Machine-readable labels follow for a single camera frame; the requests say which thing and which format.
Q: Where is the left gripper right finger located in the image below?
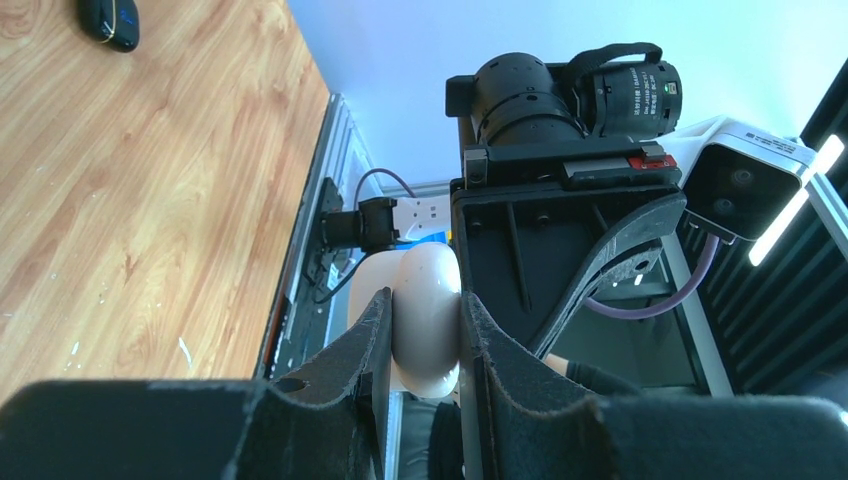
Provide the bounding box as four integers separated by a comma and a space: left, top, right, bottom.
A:
460, 293, 847, 479

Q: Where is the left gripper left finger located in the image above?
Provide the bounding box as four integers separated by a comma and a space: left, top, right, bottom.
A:
1, 288, 392, 479

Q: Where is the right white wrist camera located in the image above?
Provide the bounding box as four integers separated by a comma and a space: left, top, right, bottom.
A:
657, 116, 816, 244

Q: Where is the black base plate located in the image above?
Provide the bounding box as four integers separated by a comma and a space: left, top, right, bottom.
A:
255, 177, 358, 380

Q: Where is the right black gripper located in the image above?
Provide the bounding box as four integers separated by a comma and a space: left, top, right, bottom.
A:
450, 142, 686, 357

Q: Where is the black earbud charging case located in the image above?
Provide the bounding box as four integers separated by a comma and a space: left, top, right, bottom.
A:
75, 0, 140, 53

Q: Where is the white earbud charging case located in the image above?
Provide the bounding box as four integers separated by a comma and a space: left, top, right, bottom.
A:
346, 242, 461, 399

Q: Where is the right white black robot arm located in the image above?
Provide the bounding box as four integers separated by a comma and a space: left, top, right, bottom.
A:
320, 42, 686, 365

